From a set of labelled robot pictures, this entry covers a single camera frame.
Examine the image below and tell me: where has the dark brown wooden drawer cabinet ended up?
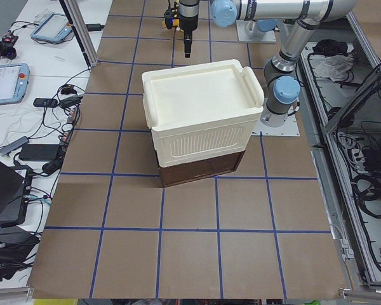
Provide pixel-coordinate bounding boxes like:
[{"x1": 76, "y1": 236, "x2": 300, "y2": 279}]
[{"x1": 157, "y1": 151, "x2": 245, "y2": 187}]

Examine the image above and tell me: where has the white crumpled cloth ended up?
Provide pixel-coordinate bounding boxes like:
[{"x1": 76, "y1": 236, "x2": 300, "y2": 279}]
[{"x1": 314, "y1": 55, "x2": 354, "y2": 82}]

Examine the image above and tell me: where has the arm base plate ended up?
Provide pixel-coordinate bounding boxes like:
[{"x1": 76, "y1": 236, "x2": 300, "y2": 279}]
[
  {"x1": 236, "y1": 19, "x2": 277, "y2": 44},
  {"x1": 251, "y1": 115, "x2": 300, "y2": 137}
]

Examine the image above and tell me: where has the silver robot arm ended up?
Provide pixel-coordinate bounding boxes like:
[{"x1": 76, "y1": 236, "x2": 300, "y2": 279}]
[{"x1": 211, "y1": 1, "x2": 357, "y2": 127}]

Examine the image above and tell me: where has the lower blue teach pendant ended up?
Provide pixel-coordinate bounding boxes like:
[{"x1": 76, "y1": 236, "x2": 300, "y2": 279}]
[{"x1": 0, "y1": 63, "x2": 30, "y2": 105}]

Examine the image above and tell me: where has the aluminium frame post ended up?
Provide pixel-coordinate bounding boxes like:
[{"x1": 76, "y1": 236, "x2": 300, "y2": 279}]
[{"x1": 59, "y1": 0, "x2": 98, "y2": 69}]

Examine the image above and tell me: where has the cream plastic storage box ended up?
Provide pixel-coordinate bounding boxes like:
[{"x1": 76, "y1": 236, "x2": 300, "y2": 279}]
[{"x1": 142, "y1": 60, "x2": 264, "y2": 167}]

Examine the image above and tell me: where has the black laptop computer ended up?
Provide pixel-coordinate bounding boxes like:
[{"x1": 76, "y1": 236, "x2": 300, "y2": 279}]
[{"x1": 0, "y1": 162, "x2": 32, "y2": 227}]

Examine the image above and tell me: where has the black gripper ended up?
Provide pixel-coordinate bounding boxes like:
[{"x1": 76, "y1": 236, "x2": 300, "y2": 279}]
[{"x1": 178, "y1": 0, "x2": 199, "y2": 58}]

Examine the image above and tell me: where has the black power adapter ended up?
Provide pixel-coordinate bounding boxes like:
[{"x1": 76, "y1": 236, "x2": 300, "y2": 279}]
[{"x1": 18, "y1": 144, "x2": 59, "y2": 161}]

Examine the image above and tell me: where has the upper blue teach pendant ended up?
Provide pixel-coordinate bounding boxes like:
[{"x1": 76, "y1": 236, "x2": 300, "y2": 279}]
[{"x1": 30, "y1": 13, "x2": 72, "y2": 44}]

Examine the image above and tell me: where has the blue teach pendant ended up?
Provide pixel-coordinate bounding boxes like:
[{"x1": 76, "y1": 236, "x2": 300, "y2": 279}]
[
  {"x1": 30, "y1": 13, "x2": 72, "y2": 44},
  {"x1": 0, "y1": 63, "x2": 30, "y2": 105}
]

